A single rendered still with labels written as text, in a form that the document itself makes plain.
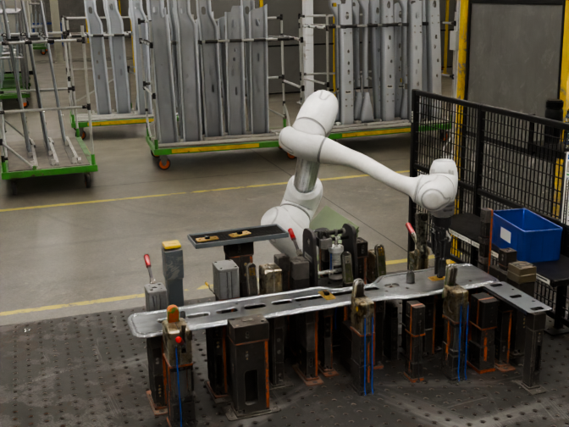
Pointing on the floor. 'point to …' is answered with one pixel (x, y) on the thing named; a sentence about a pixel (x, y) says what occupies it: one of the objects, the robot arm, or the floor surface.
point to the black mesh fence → (491, 177)
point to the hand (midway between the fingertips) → (439, 266)
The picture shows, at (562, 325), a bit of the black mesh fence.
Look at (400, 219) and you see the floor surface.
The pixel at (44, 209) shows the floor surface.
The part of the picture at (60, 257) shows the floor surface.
